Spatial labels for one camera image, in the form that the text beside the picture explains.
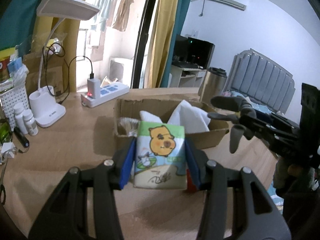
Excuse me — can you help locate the white paper towel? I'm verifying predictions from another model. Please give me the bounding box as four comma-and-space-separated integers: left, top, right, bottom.
167, 100, 211, 134

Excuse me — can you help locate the capybara tissue pack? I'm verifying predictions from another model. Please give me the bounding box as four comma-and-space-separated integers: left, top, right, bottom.
133, 121, 187, 190

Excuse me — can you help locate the white dotted cloth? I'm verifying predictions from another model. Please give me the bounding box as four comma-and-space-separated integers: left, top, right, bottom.
139, 111, 162, 123

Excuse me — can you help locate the gloved right hand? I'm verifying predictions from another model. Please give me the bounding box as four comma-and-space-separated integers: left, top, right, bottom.
207, 96, 257, 154

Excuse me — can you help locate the grey padded headboard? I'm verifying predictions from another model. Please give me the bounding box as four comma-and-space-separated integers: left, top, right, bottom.
224, 49, 296, 114

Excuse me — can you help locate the red round object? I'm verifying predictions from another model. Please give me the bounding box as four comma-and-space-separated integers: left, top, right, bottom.
186, 169, 199, 193

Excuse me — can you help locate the steel travel mug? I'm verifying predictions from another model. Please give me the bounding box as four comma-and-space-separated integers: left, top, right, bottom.
198, 67, 227, 106

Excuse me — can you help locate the black marker pen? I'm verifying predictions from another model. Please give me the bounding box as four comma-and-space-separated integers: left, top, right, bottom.
14, 127, 30, 148

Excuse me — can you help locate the white tv stand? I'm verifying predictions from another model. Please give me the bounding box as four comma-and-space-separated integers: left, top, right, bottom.
168, 65, 206, 88

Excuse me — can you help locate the black monitor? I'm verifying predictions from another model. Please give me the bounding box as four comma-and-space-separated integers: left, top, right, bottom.
172, 35, 215, 69

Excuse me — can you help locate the white pill bottle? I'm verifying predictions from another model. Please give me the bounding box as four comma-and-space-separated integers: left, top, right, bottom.
23, 109, 39, 136
14, 102, 28, 135

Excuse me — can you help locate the white desk lamp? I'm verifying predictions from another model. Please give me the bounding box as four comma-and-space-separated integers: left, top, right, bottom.
29, 0, 99, 128

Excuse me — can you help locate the white power strip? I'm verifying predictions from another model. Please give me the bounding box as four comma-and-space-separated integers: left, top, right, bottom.
81, 82, 130, 108

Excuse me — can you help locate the white charger plug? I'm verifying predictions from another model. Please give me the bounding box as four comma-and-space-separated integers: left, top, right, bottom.
87, 73, 100, 99

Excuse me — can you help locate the white plastic basket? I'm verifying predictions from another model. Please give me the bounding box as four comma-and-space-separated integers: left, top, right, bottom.
1, 83, 30, 131

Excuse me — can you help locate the brown cardboard carton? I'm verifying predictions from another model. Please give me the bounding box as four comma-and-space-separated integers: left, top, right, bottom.
22, 53, 64, 100

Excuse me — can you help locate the hanging beige shirt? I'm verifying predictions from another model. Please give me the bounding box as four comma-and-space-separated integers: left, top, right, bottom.
108, 0, 134, 32

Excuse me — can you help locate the hanging teal shirt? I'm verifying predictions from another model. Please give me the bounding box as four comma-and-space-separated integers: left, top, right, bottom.
94, 0, 112, 31

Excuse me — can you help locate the black charger cable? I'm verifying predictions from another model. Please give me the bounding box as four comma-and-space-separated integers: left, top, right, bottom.
42, 42, 95, 104

